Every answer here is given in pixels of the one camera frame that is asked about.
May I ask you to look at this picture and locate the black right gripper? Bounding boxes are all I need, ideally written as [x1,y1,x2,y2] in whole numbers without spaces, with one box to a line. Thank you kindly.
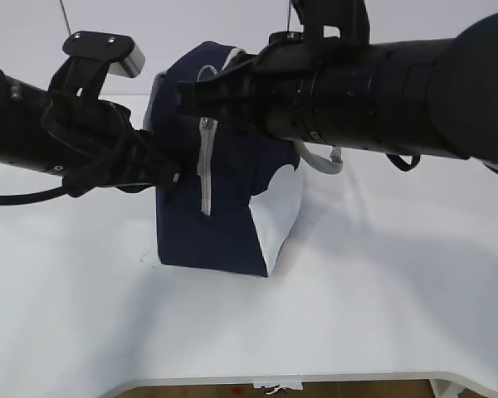
[177,32,314,141]

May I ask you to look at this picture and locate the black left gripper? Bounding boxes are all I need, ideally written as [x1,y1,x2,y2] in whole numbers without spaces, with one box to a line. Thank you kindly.
[41,92,181,197]

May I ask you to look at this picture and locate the navy and white lunch bag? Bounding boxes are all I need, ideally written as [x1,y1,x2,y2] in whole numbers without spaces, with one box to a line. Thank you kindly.
[144,41,343,277]

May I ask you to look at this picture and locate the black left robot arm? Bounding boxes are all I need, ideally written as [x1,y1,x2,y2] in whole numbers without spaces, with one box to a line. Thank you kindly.
[0,70,180,206]

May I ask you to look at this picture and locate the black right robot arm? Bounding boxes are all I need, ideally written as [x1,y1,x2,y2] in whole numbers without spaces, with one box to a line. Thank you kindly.
[178,1,498,163]

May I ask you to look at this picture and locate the white table leg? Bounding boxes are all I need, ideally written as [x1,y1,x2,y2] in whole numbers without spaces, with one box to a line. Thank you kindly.
[429,379,466,398]

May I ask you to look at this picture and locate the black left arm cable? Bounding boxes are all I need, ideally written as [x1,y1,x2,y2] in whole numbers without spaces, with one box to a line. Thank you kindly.
[0,184,66,208]

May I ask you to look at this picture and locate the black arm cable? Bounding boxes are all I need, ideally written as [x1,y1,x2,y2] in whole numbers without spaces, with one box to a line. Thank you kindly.
[0,184,66,208]
[383,153,422,172]

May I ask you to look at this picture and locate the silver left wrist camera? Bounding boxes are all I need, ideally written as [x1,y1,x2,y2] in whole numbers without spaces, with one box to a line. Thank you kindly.
[48,31,145,100]

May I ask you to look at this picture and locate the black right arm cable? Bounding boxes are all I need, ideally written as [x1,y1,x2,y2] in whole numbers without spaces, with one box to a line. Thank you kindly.
[383,153,422,172]

